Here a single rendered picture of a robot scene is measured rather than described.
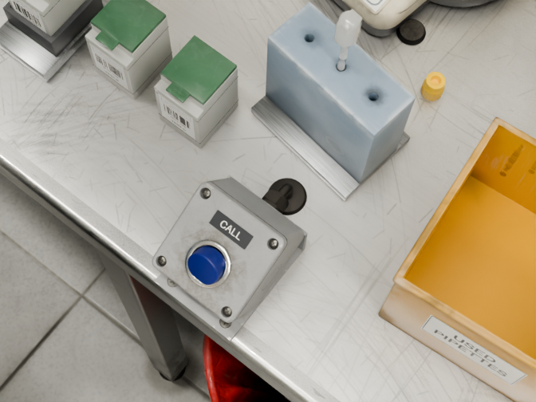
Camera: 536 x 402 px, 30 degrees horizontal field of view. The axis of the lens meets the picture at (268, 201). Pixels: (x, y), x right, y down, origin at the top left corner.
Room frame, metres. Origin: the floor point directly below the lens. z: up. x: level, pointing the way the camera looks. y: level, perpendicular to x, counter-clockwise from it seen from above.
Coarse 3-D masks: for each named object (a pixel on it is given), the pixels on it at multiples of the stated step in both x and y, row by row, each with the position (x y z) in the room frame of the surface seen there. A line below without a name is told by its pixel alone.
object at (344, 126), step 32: (288, 32) 0.34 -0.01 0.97; (320, 32) 0.34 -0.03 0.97; (288, 64) 0.32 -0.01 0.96; (320, 64) 0.31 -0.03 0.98; (352, 64) 0.31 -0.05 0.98; (288, 96) 0.32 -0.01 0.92; (320, 96) 0.30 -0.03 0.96; (352, 96) 0.29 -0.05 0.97; (384, 96) 0.29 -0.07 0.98; (288, 128) 0.30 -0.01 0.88; (320, 128) 0.29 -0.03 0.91; (352, 128) 0.27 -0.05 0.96; (384, 128) 0.27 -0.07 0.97; (320, 160) 0.28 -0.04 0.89; (352, 160) 0.27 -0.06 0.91; (384, 160) 0.28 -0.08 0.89; (352, 192) 0.26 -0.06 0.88
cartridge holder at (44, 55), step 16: (96, 0) 0.39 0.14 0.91; (16, 16) 0.37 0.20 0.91; (80, 16) 0.38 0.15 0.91; (0, 32) 0.37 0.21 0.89; (16, 32) 0.37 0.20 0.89; (32, 32) 0.36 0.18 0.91; (64, 32) 0.36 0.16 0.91; (80, 32) 0.37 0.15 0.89; (16, 48) 0.36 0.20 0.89; (32, 48) 0.36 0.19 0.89; (48, 48) 0.35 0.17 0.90; (64, 48) 0.36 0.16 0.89; (32, 64) 0.34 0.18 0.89; (48, 64) 0.34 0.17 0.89; (48, 80) 0.34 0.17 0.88
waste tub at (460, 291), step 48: (480, 144) 0.26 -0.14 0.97; (528, 144) 0.26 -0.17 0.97; (480, 192) 0.26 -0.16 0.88; (528, 192) 0.26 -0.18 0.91; (432, 240) 0.22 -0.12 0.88; (480, 240) 0.23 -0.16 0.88; (528, 240) 0.23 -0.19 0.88; (432, 288) 0.19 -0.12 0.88; (480, 288) 0.19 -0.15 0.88; (528, 288) 0.19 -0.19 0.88; (432, 336) 0.15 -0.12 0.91; (480, 336) 0.14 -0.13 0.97; (528, 336) 0.16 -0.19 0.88; (528, 384) 0.11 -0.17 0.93
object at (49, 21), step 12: (12, 0) 0.38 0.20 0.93; (24, 0) 0.37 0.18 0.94; (36, 0) 0.37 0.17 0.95; (48, 0) 0.36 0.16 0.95; (60, 0) 0.37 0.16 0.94; (72, 0) 0.38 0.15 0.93; (84, 0) 0.39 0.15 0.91; (24, 12) 0.37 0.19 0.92; (36, 12) 0.36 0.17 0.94; (48, 12) 0.36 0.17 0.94; (60, 12) 0.37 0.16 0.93; (72, 12) 0.38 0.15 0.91; (36, 24) 0.36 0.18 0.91; (48, 24) 0.36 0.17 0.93; (60, 24) 0.37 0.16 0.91
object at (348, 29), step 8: (344, 16) 0.31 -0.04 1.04; (352, 16) 0.31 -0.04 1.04; (360, 16) 0.31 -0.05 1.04; (344, 24) 0.31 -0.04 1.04; (352, 24) 0.31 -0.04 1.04; (360, 24) 0.31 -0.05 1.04; (336, 32) 0.31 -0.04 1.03; (344, 32) 0.30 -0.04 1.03; (352, 32) 0.30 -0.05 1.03; (336, 40) 0.31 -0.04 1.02; (344, 40) 0.30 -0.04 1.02; (352, 40) 0.31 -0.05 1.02; (344, 48) 0.30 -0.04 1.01
